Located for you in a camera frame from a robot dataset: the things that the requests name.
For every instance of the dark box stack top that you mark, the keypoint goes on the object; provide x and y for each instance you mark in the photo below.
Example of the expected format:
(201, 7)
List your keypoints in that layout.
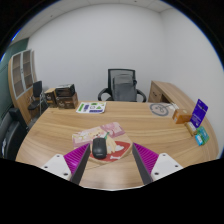
(65, 90)

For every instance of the wooden side desk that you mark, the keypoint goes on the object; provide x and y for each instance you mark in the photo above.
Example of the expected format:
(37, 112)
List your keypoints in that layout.
(169, 93)

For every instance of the brown cardboard box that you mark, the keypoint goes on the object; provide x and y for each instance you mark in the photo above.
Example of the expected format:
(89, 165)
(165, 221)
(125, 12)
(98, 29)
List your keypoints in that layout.
(67, 102)

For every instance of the cartoon printed mouse pad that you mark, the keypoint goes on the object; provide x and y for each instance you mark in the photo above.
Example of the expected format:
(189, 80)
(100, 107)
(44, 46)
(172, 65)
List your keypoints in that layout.
(117, 142)

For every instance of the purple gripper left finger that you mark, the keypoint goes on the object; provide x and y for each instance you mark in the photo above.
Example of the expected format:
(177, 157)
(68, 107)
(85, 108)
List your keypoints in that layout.
(70, 166)

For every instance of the black leather armchair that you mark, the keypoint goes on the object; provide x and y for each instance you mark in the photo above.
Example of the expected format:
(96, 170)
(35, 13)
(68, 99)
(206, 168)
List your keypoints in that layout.
(13, 130)

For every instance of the black chair by cabinet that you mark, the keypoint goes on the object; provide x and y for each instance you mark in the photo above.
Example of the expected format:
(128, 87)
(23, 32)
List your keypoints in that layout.
(38, 99)

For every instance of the white green paper sheet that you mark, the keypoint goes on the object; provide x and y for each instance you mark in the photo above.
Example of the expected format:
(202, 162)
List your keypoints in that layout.
(91, 107)

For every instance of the grey mesh office chair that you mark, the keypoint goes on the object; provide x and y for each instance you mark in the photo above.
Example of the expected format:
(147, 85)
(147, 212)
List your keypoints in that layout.
(122, 86)

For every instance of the small brown box left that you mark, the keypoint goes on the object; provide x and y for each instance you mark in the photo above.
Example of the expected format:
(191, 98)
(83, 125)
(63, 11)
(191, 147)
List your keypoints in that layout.
(51, 97)

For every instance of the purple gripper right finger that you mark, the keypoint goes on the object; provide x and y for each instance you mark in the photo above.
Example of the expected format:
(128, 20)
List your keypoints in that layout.
(153, 166)

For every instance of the orange small box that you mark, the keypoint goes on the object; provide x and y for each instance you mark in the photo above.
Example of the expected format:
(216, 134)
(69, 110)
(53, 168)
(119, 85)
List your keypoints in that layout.
(181, 116)

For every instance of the yellow small box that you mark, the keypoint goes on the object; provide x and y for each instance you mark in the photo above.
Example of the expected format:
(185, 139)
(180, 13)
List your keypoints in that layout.
(191, 128)

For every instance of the purple standing sign card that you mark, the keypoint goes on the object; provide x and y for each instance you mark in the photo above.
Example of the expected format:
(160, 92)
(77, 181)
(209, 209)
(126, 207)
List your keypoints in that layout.
(199, 113)

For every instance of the black computer mouse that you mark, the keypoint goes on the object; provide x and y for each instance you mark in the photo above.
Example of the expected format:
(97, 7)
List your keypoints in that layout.
(99, 148)

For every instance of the green blue packet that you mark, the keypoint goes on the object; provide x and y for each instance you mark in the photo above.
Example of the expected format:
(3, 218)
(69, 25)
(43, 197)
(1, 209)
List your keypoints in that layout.
(201, 136)

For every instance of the wooden bookcase cabinet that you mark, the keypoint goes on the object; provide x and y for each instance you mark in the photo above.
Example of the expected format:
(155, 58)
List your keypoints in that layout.
(21, 76)

